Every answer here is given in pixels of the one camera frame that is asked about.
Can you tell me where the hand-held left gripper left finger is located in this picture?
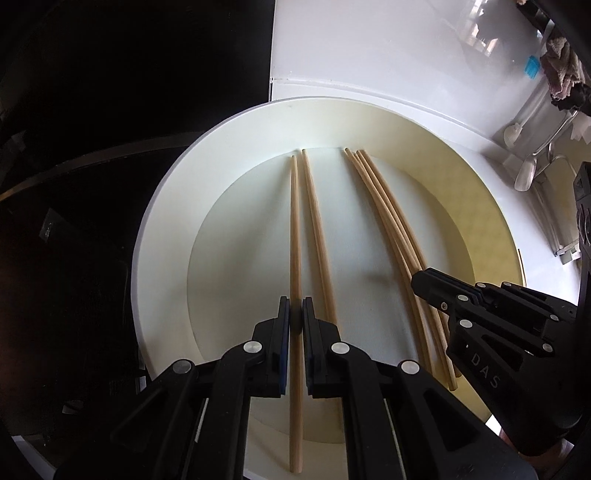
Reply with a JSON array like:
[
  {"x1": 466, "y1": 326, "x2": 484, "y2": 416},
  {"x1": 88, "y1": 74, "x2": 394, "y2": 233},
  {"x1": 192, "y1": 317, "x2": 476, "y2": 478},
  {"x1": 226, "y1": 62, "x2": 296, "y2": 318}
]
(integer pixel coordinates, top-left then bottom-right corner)
[{"x1": 55, "y1": 296, "x2": 291, "y2": 480}]

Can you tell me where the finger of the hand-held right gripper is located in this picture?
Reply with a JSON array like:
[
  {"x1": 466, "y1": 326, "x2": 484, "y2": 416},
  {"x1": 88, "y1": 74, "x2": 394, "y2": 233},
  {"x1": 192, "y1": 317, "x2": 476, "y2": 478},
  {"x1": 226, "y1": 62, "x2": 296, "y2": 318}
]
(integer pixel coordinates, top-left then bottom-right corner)
[
  {"x1": 411, "y1": 267, "x2": 579, "y2": 417},
  {"x1": 574, "y1": 159, "x2": 591, "y2": 282}
]

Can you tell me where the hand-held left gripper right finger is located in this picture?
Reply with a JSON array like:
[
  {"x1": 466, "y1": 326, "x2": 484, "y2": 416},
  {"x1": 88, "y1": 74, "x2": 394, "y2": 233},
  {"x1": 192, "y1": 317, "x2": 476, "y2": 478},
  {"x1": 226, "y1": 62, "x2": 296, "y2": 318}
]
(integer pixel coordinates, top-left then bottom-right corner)
[{"x1": 301, "y1": 296, "x2": 541, "y2": 480}]

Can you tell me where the round cream plate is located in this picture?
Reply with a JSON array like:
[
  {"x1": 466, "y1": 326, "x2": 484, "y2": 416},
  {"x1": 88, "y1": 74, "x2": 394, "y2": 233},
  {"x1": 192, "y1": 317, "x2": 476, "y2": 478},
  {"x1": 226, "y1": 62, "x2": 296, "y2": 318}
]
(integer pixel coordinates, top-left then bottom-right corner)
[{"x1": 130, "y1": 96, "x2": 527, "y2": 480}]

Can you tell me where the bundle of wooden chopsticks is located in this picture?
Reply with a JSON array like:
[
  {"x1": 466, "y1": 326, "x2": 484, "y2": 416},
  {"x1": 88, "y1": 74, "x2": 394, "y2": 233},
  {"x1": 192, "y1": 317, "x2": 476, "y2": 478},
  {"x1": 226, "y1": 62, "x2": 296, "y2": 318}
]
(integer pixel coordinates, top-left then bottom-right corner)
[{"x1": 300, "y1": 147, "x2": 526, "y2": 392}]

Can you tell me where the single wooden chopstick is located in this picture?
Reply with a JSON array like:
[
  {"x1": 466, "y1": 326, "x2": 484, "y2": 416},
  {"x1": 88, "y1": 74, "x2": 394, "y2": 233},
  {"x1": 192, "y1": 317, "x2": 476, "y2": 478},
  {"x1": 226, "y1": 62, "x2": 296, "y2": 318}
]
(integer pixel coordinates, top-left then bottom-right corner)
[{"x1": 288, "y1": 155, "x2": 304, "y2": 474}]

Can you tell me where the metal spatula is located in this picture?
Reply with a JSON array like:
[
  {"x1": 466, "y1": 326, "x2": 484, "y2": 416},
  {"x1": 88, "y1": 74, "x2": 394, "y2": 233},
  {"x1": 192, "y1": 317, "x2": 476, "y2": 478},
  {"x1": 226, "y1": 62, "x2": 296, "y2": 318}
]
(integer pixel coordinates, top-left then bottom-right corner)
[{"x1": 515, "y1": 111, "x2": 580, "y2": 192}]

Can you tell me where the dark cloth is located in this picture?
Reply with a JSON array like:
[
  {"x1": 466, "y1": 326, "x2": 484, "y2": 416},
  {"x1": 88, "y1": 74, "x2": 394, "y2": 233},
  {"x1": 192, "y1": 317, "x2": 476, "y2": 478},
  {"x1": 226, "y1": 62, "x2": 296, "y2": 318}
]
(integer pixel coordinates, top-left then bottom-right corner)
[{"x1": 551, "y1": 83, "x2": 591, "y2": 112}]

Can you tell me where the beige rag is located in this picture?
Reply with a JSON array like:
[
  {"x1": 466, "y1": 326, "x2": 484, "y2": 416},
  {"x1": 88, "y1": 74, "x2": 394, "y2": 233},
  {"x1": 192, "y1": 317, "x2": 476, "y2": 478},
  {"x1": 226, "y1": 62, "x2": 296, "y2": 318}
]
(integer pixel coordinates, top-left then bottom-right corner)
[{"x1": 540, "y1": 37, "x2": 583, "y2": 100}]

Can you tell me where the metal wire rack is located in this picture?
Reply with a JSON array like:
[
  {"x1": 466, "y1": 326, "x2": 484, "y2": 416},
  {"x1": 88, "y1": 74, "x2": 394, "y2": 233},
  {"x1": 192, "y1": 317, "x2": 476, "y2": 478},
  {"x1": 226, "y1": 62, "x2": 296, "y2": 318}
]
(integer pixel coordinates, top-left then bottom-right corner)
[{"x1": 536, "y1": 154, "x2": 583, "y2": 266}]

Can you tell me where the white-handled dish brush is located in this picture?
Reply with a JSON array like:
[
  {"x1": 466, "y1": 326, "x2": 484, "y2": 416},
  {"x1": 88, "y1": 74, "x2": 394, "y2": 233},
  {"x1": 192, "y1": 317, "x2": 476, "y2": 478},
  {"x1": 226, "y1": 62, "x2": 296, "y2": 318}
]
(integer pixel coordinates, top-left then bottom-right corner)
[{"x1": 502, "y1": 85, "x2": 546, "y2": 147}]

